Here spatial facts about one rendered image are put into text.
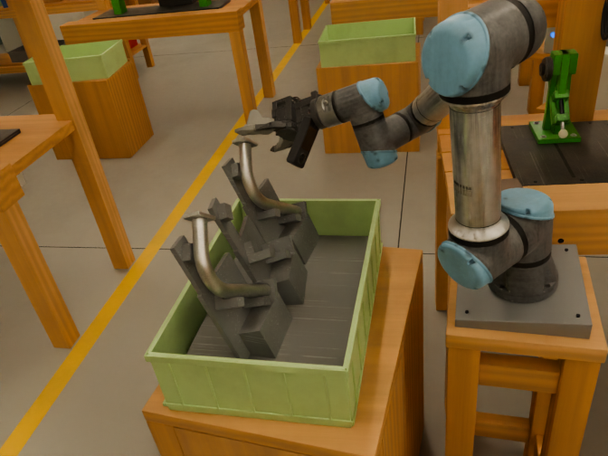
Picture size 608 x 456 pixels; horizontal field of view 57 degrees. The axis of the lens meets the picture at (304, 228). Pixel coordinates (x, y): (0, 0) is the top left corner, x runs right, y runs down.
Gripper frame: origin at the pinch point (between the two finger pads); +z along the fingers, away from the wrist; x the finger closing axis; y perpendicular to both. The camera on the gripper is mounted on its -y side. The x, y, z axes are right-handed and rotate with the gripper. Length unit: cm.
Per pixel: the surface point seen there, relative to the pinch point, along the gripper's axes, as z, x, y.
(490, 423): -27, -80, -74
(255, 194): 1.3, -1.9, -12.2
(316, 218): -0.2, -28.8, -13.2
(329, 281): -7.5, -20.1, -33.4
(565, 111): -65, -78, 19
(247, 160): 1.2, 1.0, -4.3
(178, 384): 11, 16, -56
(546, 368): -53, -32, -58
